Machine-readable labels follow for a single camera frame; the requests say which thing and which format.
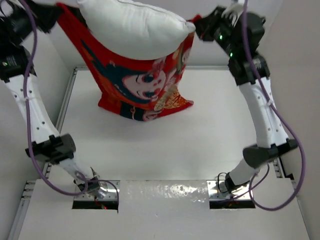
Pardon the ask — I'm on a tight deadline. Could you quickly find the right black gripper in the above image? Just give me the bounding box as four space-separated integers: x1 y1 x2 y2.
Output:
192 3 241 57

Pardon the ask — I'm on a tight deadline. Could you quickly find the white pillow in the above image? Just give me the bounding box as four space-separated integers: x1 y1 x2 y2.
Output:
77 0 196 60

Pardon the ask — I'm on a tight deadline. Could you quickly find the red patterned pillowcase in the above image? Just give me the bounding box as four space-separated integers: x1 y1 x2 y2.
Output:
57 2 195 122

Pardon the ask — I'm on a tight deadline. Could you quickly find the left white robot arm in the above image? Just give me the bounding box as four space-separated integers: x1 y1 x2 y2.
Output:
0 0 103 197

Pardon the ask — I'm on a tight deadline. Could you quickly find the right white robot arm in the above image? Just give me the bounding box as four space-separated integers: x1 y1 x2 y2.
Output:
194 4 298 194

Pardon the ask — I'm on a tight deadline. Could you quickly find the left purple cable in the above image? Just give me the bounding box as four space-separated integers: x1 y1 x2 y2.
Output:
18 0 121 203

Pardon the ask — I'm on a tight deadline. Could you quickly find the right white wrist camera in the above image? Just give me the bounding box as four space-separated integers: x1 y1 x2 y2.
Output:
221 0 249 27

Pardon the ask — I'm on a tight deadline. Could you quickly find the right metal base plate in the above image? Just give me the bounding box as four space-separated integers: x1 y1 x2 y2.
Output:
206 179 251 202

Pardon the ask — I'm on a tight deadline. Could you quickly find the metal base plate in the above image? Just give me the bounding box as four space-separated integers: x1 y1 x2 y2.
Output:
73 180 120 202
206 179 251 202

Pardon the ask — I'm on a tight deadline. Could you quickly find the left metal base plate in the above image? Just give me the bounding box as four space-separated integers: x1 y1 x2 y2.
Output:
73 180 120 202

